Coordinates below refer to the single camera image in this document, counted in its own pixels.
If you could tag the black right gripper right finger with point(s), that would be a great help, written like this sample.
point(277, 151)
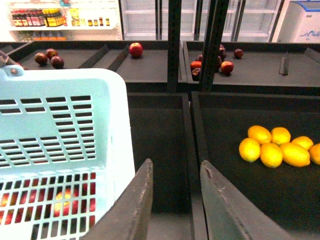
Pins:
point(229, 214)

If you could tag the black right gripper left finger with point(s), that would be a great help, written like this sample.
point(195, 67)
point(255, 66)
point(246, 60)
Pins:
point(129, 217)

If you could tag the light blue plastic basket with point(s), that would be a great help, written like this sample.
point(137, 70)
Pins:
point(66, 150)

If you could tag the yellow lemon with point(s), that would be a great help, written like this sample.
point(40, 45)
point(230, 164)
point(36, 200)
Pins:
point(271, 155)
point(260, 134)
point(295, 154)
point(249, 150)

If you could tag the yellow lemon top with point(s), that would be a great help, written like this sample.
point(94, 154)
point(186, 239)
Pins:
point(260, 134)

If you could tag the black display tray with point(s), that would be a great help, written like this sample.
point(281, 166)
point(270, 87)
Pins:
point(256, 183)

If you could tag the red apple right tray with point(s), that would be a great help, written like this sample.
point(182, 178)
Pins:
point(227, 67)

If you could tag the dark red fruit right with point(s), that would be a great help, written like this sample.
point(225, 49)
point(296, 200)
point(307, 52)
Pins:
point(238, 53)

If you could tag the dark red fruit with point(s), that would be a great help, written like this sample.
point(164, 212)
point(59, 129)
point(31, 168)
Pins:
point(41, 59)
point(57, 62)
point(238, 53)
point(50, 53)

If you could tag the red apple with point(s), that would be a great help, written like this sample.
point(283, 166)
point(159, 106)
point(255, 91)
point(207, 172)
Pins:
point(136, 50)

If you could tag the white shelf with bottles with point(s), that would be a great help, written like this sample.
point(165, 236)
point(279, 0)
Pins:
point(60, 20)

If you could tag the black shelf post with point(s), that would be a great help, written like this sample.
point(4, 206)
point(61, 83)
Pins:
point(173, 52)

